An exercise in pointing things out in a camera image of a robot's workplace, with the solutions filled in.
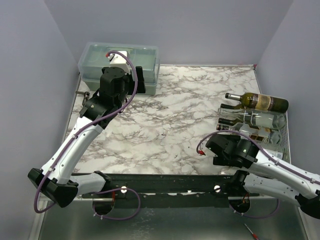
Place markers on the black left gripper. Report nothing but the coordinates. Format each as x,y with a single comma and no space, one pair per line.
132,89

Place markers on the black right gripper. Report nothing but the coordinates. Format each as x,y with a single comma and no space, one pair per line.
213,144

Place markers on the clear liquor bottle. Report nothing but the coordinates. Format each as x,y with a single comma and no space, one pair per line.
250,131

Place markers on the tall clear glass bottle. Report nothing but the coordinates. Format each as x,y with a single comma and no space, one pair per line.
258,118

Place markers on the small clear black-capped bottle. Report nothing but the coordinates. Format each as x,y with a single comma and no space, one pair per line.
276,150

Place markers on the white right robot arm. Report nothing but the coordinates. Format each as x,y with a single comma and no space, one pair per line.
260,172

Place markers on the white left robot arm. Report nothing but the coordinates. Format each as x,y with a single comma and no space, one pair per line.
54,179

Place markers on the wine bottle on rack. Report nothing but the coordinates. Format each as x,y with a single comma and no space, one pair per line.
260,102
231,107

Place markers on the top wine bottle on rack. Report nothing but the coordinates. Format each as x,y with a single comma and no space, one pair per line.
260,102

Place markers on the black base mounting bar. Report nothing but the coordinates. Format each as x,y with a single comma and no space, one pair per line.
168,191

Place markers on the black metal pipe fitting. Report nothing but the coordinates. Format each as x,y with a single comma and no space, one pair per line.
86,96

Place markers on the translucent green storage box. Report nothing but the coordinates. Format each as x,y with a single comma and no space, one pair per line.
93,59

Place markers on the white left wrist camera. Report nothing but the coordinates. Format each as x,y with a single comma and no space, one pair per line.
115,60

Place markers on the white wire wine rack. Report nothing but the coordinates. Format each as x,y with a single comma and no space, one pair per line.
284,141

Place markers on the red handled screwdriver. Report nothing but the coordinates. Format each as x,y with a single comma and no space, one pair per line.
255,237

